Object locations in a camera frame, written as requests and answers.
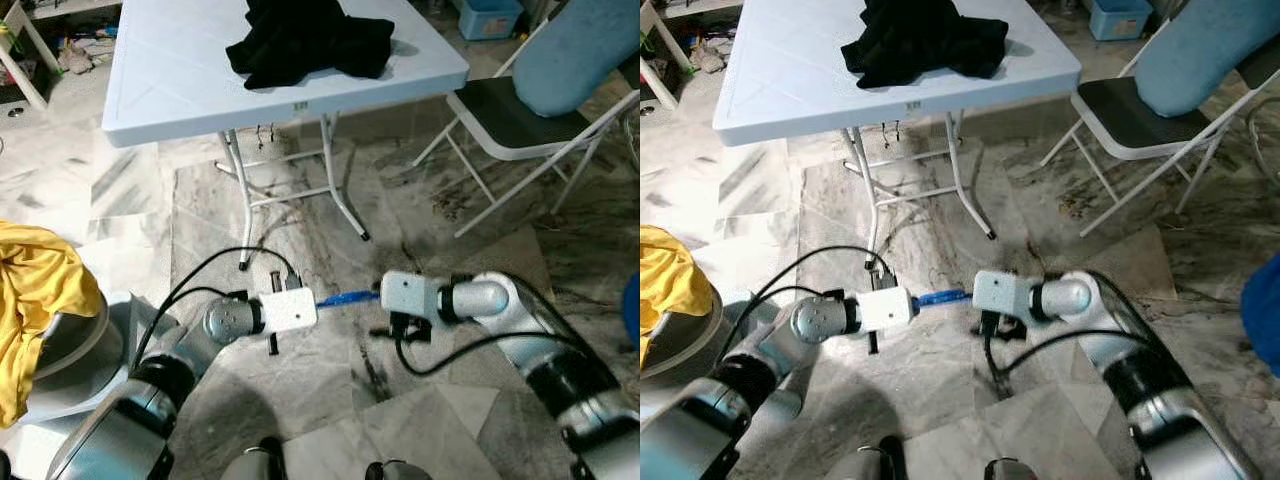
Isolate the yellow knit garment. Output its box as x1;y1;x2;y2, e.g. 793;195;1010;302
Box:
0;220;104;429
640;225;713;366

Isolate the black garment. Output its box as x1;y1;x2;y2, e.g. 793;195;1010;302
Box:
226;0;396;91
840;0;1009;89

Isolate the robot right leg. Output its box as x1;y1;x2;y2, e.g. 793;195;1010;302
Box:
365;460;436;480
985;458;1046;480

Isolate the grey plastic basin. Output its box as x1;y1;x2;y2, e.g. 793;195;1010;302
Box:
35;295;109;386
640;290;723;381

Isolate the bright blue shirt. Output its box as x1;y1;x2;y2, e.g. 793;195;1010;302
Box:
622;272;641;346
1240;255;1280;351

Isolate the white folding chair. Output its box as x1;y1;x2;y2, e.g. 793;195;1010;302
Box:
1040;20;1280;239
412;20;641;239

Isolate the light blue storage bin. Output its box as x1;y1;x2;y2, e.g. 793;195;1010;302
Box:
455;0;524;41
1088;0;1153;41

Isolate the light blue cushion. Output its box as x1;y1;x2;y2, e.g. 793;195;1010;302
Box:
513;0;641;118
1135;0;1280;118

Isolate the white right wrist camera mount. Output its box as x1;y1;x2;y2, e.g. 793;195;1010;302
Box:
380;272;446;323
972;270;1041;321

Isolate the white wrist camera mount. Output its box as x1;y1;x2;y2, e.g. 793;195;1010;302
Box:
380;272;446;323
972;270;1041;321
258;287;319;333
855;287;916;333

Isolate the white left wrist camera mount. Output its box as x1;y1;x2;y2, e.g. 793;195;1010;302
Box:
855;287;916;333
258;287;319;333

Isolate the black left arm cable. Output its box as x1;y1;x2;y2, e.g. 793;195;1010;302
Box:
745;285;851;341
133;247;301;371
720;245;896;366
148;288;251;346

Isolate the white tube frame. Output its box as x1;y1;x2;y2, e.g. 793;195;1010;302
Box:
640;0;691;106
0;0;63;111

